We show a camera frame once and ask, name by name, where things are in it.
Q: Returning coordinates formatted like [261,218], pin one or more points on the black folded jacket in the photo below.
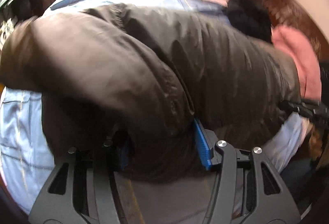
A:
[250,18]

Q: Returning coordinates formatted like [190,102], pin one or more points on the pink folded quilt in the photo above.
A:
[294,43]

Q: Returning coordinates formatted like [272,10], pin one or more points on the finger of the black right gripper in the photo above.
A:
[315,111]

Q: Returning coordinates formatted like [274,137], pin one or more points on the brown puffer jacket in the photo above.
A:
[147,74]

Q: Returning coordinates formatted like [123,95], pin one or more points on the blue checked bed sheet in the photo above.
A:
[26,161]

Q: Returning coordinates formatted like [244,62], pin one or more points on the dark wooden headboard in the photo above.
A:
[290,13]

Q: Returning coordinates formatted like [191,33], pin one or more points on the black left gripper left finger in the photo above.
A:
[81,189]

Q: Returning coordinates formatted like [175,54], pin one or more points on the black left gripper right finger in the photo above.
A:
[247,187]

